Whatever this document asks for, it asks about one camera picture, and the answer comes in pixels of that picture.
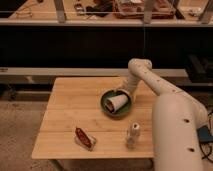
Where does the white paper cup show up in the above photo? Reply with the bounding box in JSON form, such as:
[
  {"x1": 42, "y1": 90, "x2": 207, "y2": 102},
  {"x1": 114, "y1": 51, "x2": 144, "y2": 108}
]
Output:
[{"x1": 105, "y1": 94, "x2": 128, "y2": 113}]

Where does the green ceramic bowl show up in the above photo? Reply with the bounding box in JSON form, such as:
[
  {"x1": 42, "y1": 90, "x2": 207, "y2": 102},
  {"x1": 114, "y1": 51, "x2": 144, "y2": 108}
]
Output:
[{"x1": 100, "y1": 90, "x2": 132, "y2": 118}]

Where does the red object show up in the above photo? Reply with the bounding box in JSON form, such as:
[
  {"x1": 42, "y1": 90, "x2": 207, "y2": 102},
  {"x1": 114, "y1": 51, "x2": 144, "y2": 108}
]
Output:
[{"x1": 74, "y1": 127, "x2": 97, "y2": 151}]

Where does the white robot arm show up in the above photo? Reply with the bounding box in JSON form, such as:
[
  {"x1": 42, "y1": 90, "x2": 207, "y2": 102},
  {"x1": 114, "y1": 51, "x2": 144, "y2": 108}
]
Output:
[{"x1": 120, "y1": 58, "x2": 208, "y2": 171}]

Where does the wooden table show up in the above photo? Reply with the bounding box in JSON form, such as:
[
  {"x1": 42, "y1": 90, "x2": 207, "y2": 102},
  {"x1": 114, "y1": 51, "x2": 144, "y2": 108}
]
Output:
[{"x1": 32, "y1": 77, "x2": 156, "y2": 159}]

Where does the wicker basket tray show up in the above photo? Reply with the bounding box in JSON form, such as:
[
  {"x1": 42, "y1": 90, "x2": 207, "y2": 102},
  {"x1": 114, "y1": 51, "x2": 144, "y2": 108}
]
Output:
[{"x1": 113, "y1": 0, "x2": 176, "y2": 19}]

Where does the black object on shelf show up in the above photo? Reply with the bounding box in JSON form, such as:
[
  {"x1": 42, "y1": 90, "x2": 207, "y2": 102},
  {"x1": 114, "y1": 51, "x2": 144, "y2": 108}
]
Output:
[{"x1": 86, "y1": 3, "x2": 112, "y2": 17}]

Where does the black power box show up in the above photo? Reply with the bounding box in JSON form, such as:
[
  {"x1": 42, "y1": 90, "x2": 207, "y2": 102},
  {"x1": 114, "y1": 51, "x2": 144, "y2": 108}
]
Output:
[{"x1": 197, "y1": 126, "x2": 213, "y2": 143}]

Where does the black floor cable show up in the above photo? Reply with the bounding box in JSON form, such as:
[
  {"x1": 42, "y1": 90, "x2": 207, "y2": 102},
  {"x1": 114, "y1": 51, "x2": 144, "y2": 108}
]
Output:
[{"x1": 199, "y1": 109, "x2": 213, "y2": 164}]

